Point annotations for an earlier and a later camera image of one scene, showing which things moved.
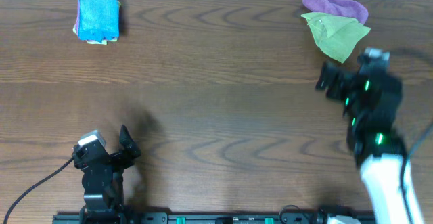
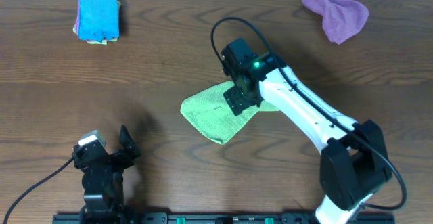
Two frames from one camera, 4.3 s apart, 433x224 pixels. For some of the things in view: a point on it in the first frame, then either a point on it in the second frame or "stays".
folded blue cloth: [98, 17] stays
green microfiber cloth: [336, 36] to [208, 112]
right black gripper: [328, 72] to [235, 102]
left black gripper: [130, 143] stays
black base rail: [153, 218] stays
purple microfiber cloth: [322, 1] stays
